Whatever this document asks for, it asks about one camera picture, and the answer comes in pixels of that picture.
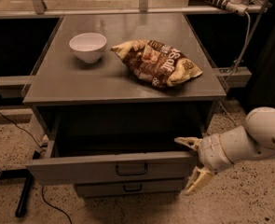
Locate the grey drawer cabinet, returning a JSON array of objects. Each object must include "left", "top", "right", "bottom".
[{"left": 21, "top": 12, "right": 227, "bottom": 199}]

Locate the black metal floor bar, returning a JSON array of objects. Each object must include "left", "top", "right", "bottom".
[{"left": 15, "top": 171, "right": 34, "bottom": 217}]

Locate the white power cord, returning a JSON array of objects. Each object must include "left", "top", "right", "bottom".
[{"left": 227, "top": 10, "right": 252, "bottom": 77}]

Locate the grey top drawer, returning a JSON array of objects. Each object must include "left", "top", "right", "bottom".
[{"left": 24, "top": 109, "right": 206, "bottom": 187}]

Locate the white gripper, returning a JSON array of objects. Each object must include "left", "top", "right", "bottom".
[{"left": 174, "top": 134, "right": 233, "bottom": 195}]

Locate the grey bottom drawer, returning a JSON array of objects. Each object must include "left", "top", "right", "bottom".
[{"left": 74, "top": 178, "right": 186, "bottom": 197}]

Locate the grey drawer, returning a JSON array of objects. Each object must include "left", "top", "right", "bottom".
[
  {"left": 24, "top": 109, "right": 206, "bottom": 187},
  {"left": 74, "top": 178, "right": 186, "bottom": 197}
]

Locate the white ceramic bowl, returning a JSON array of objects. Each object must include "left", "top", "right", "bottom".
[{"left": 69, "top": 33, "right": 107, "bottom": 63}]

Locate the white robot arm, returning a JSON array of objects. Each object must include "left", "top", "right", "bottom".
[{"left": 174, "top": 107, "right": 275, "bottom": 195}]

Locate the brown yellow chip bag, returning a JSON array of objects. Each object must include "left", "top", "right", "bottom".
[{"left": 111, "top": 40, "right": 202, "bottom": 89}]

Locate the metal rail frame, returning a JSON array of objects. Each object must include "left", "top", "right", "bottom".
[{"left": 0, "top": 0, "right": 268, "bottom": 20}]

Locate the white power strip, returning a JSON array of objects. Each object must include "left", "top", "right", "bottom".
[{"left": 196, "top": 0, "right": 248, "bottom": 17}]

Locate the black floor cable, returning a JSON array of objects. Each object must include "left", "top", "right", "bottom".
[{"left": 0, "top": 106, "right": 74, "bottom": 224}]

